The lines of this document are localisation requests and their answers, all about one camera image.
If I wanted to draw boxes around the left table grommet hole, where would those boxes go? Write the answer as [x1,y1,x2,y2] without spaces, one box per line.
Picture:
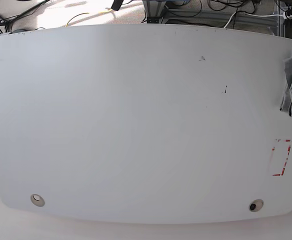
[30,194,45,207]

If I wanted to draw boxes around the table grommet hole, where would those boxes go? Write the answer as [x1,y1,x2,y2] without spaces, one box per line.
[30,194,45,207]
[248,199,264,213]

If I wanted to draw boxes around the right table grommet hole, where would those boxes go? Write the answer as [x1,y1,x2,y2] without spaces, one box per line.
[248,199,264,213]

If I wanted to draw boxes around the red tape rectangle marker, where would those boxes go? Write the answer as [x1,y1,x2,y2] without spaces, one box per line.
[269,139,292,177]

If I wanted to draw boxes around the black tripod legs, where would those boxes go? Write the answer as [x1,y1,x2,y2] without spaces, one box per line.
[0,0,49,35]

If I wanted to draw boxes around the aluminium frame stand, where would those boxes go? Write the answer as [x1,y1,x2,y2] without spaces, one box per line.
[142,0,168,24]

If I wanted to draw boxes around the white floor cable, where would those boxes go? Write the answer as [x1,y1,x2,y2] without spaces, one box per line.
[223,11,286,29]

